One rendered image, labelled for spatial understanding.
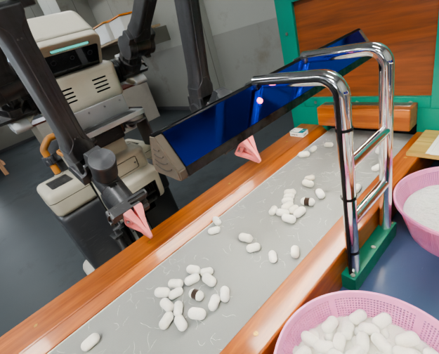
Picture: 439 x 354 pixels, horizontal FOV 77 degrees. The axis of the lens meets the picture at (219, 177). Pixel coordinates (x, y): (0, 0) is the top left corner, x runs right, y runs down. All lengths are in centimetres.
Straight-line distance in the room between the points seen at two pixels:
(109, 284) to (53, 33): 73
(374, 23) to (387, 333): 81
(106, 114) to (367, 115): 88
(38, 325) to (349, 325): 64
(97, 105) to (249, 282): 77
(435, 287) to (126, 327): 62
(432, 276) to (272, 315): 34
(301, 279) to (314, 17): 85
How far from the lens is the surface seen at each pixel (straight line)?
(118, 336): 68
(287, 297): 56
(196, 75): 83
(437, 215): 77
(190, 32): 80
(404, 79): 103
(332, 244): 64
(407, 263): 74
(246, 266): 66
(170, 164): 40
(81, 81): 108
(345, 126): 45
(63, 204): 138
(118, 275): 76
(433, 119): 104
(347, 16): 106
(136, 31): 102
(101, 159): 65
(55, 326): 77
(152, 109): 565
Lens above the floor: 122
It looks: 28 degrees down
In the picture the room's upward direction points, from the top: 18 degrees counter-clockwise
